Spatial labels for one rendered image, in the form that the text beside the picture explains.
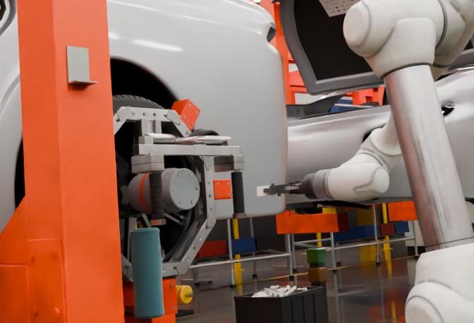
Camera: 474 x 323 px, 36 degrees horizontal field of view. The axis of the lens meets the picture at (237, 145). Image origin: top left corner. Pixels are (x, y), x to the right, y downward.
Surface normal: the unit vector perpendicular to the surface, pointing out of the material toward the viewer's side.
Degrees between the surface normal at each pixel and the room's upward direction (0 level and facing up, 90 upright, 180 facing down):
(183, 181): 90
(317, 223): 90
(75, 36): 90
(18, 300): 90
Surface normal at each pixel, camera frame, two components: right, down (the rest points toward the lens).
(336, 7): -0.38, 0.75
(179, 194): 0.73, -0.11
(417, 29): 0.39, -0.17
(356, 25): -0.91, -0.02
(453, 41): 0.49, 0.72
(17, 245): -0.68, -0.01
